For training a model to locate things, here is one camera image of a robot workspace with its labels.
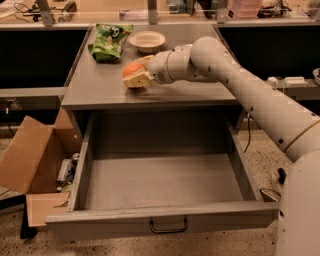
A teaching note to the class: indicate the pink storage box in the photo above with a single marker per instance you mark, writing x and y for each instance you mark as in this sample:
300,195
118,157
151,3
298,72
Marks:
243,9

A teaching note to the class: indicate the green chip bag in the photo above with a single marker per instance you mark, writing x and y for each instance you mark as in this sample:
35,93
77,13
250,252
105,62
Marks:
109,42

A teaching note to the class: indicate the orange fruit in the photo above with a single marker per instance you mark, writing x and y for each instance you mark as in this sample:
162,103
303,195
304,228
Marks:
131,69

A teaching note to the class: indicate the bottle in cardboard box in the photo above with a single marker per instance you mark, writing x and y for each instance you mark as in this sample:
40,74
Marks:
65,170

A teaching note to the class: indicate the brown cardboard box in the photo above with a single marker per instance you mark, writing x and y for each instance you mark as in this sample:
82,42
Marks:
32,162

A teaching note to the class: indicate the white bowl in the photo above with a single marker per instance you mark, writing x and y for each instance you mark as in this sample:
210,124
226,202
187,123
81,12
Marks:
147,41

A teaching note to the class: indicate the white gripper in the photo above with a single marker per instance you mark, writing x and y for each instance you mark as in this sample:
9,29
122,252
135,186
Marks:
159,69

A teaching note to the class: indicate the black pole on floor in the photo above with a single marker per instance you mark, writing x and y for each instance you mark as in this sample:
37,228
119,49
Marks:
282,176

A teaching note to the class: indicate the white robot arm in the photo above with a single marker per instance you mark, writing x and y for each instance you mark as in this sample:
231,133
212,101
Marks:
292,127

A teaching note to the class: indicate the white power strip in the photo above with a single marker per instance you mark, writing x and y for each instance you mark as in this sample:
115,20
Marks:
287,82

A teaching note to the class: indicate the grey open drawer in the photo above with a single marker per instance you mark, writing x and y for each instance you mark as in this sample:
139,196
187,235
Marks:
138,166

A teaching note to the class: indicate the black drawer handle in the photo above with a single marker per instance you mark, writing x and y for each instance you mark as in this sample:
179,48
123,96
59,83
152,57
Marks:
168,226

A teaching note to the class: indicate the grey cabinet counter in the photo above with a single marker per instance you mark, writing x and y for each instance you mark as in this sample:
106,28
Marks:
99,86

